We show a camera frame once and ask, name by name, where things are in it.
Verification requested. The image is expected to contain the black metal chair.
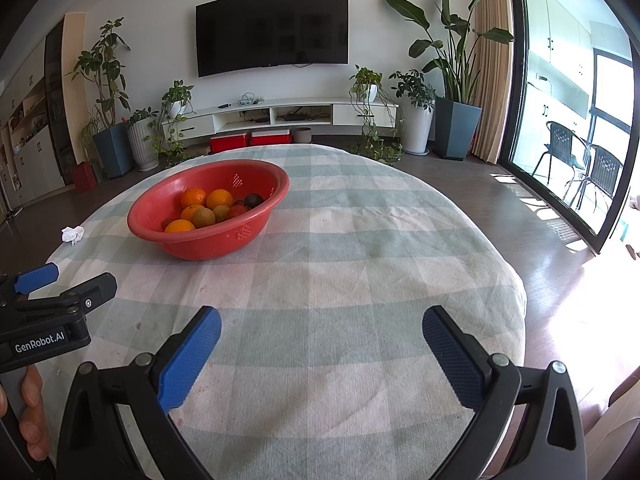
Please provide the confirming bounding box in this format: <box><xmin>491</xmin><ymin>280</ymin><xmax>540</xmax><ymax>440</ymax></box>
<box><xmin>575</xmin><ymin>144</ymin><xmax>625</xmax><ymax>211</ymax></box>
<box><xmin>531</xmin><ymin>121</ymin><xmax>593</xmax><ymax>196</ymax></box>

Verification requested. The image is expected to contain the tall plant in blue pot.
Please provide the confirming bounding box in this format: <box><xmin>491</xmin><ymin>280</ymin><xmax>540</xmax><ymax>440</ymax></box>
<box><xmin>70</xmin><ymin>17</ymin><xmax>133</xmax><ymax>179</ymax></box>

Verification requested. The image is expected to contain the trailing plant in white pot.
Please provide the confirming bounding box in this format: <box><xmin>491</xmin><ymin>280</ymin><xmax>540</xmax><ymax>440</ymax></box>
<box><xmin>348</xmin><ymin>65</ymin><xmax>405</xmax><ymax>163</ymax></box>
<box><xmin>150</xmin><ymin>80</ymin><xmax>196</xmax><ymax>168</ymax></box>

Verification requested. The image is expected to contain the white wall cabinet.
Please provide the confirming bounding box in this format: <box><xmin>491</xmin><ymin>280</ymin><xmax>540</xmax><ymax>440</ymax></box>
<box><xmin>0</xmin><ymin>42</ymin><xmax>66</xmax><ymax>211</ymax></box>

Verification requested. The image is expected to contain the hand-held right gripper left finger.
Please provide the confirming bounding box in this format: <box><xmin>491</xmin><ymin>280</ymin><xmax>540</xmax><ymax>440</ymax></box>
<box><xmin>56</xmin><ymin>305</ymin><xmax>223</xmax><ymax>480</ymax></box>

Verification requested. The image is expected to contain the beige curtain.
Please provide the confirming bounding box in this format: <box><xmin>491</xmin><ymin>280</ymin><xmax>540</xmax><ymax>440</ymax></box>
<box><xmin>470</xmin><ymin>0</ymin><xmax>512</xmax><ymax>163</ymax></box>

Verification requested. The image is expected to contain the red plastic bowl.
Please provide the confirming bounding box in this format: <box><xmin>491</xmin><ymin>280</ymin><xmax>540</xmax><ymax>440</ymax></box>
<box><xmin>127</xmin><ymin>159</ymin><xmax>291</xmax><ymax>261</ymax></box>

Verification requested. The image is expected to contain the red storage box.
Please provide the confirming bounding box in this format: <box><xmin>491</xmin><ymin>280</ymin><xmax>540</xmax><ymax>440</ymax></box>
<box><xmin>210</xmin><ymin>133</ymin><xmax>249</xmax><ymax>153</ymax></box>
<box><xmin>250</xmin><ymin>130</ymin><xmax>292</xmax><ymax>147</ymax></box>

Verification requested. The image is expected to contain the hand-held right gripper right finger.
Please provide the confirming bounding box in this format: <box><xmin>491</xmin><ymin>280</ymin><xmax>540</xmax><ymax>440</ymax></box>
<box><xmin>421</xmin><ymin>305</ymin><xmax>588</xmax><ymax>480</ymax></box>

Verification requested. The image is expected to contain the plant in ribbed white pot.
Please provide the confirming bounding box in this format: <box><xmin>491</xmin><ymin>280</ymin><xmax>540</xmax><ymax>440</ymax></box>
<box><xmin>125</xmin><ymin>107</ymin><xmax>161</xmax><ymax>172</ymax></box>

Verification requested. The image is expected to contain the bushy plant in white pot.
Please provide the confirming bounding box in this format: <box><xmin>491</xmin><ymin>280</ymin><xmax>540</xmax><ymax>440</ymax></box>
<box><xmin>389</xmin><ymin>70</ymin><xmax>437</xmax><ymax>156</ymax></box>

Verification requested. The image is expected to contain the checked green white tablecloth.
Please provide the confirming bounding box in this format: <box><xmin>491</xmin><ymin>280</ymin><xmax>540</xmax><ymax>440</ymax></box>
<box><xmin>30</xmin><ymin>143</ymin><xmax>527</xmax><ymax>480</ymax></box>

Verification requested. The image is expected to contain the large-leaf plant in blue pot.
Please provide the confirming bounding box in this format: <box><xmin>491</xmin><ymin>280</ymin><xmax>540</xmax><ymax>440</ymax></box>
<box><xmin>384</xmin><ymin>0</ymin><xmax>515</xmax><ymax>162</ymax></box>

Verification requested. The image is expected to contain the white television cabinet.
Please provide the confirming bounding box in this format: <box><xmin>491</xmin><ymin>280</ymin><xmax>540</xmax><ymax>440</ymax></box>
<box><xmin>177</xmin><ymin>99</ymin><xmax>399</xmax><ymax>137</ymax></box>

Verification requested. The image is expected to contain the sliding glass door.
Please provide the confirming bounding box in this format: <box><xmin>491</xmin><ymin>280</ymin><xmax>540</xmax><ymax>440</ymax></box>
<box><xmin>500</xmin><ymin>0</ymin><xmax>640</xmax><ymax>256</ymax></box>

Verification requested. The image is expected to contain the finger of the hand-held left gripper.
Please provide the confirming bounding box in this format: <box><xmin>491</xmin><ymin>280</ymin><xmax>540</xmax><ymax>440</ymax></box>
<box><xmin>0</xmin><ymin>262</ymin><xmax>61</xmax><ymax>307</ymax></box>
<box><xmin>0</xmin><ymin>272</ymin><xmax>119</xmax><ymax>317</ymax></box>

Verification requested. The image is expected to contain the black wall television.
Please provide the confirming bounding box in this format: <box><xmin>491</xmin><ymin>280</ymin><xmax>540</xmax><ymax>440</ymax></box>
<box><xmin>195</xmin><ymin>0</ymin><xmax>349</xmax><ymax>78</ymax></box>

